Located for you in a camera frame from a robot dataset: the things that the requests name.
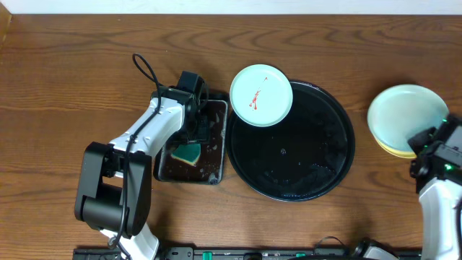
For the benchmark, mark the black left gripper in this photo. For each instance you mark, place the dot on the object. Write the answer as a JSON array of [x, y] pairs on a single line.
[[199, 131]]

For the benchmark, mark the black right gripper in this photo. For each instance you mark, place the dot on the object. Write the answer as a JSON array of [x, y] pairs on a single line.
[[419, 139]]

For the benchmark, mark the yellow plate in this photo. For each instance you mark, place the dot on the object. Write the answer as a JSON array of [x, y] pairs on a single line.
[[395, 152]]

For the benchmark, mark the green yellow sponge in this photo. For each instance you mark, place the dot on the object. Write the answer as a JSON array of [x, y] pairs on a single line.
[[187, 153]]

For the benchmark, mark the light green plate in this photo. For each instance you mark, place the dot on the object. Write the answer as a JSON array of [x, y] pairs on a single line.
[[400, 112], [261, 95]]

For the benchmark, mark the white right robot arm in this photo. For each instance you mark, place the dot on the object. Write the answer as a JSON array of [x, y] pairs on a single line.
[[437, 171]]

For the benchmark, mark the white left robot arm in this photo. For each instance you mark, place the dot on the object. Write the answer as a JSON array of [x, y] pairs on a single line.
[[114, 191]]

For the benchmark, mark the black rectangular water tray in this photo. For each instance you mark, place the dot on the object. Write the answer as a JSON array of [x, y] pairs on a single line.
[[209, 169]]

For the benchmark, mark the black round tray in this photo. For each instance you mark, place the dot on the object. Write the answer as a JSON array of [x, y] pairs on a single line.
[[302, 157]]

